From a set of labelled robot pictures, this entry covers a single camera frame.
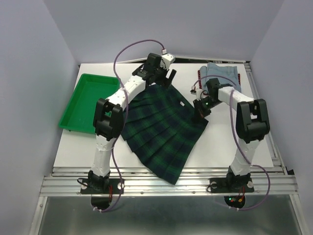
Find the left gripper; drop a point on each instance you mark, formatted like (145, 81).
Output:
(164, 81)

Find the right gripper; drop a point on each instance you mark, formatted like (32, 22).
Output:
(199, 113)

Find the green navy plaid skirt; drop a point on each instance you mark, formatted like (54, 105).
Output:
(161, 132)

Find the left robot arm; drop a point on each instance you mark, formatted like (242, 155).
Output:
(109, 118)

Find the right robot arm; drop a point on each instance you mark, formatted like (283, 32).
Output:
(249, 123)

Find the red polka dot skirt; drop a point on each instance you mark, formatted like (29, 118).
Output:
(226, 76)

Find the light blue denim skirt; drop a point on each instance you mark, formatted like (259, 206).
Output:
(213, 66)

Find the green plastic tray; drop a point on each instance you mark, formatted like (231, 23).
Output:
(79, 113)

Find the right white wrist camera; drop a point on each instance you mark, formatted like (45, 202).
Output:
(199, 93)

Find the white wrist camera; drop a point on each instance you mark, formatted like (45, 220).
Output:
(199, 93)
(166, 61)

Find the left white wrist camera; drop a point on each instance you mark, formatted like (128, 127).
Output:
(166, 61)

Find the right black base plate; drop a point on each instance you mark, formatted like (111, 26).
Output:
(222, 185)

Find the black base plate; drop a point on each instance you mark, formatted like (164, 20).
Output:
(113, 186)
(222, 185)

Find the aluminium rail frame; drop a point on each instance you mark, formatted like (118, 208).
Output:
(150, 204)

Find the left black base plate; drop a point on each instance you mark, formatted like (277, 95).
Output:
(113, 186)

